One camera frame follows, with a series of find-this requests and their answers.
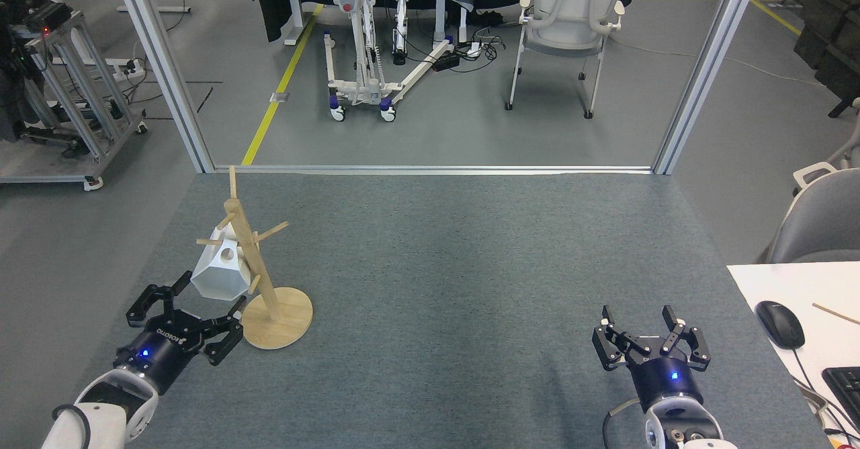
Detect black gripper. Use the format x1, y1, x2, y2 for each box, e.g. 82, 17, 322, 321
592, 305, 711, 415
113, 271, 244, 396

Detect white faceted cup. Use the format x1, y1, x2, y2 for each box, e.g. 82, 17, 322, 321
191, 224, 253, 302

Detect wooden cup rack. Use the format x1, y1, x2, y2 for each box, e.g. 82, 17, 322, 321
196, 165, 314, 350

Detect black computer mouse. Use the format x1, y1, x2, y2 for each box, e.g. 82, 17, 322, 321
755, 300, 806, 350

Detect white desk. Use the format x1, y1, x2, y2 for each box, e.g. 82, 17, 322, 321
727, 261, 860, 449

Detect thin wooden stick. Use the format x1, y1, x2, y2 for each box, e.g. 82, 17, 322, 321
812, 302, 860, 325

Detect black keyboard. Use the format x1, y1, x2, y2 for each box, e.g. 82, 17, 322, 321
822, 366, 860, 430

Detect grey office chair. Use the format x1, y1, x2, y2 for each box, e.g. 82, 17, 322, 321
766, 161, 860, 263

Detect white power strip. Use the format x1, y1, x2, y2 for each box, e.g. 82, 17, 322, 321
107, 59, 147, 79

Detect white chair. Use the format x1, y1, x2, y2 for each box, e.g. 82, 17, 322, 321
505, 0, 626, 120

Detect dark stacked crates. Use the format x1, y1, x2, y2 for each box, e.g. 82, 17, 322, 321
793, 0, 860, 119

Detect black mouse cable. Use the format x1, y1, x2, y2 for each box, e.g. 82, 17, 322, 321
793, 347, 860, 436

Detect aluminium frame cart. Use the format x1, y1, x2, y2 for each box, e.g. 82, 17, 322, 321
0, 5, 148, 191

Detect silver frame post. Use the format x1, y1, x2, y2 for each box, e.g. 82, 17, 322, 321
109, 0, 216, 174
652, 0, 767, 175

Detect silver frame crossbar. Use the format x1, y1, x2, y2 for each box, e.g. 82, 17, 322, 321
214, 164, 656, 175

